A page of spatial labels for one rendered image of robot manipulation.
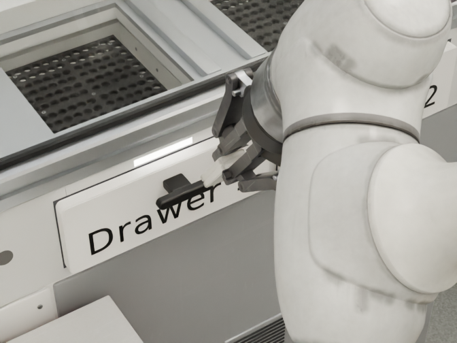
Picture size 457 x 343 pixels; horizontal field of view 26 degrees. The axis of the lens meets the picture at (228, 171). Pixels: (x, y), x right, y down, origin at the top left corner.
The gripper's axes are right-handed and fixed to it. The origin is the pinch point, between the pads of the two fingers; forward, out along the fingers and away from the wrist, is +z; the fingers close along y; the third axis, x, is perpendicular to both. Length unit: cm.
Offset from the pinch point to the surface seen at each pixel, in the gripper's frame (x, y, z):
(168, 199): 2.4, 1.0, 12.9
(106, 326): 12.6, -9.0, 24.6
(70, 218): 13.6, 3.6, 14.9
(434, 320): -73, -35, 99
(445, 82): -44.5, 2.3, 18.4
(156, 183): 2.2, 3.7, 15.1
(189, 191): -0.3, 0.9, 12.9
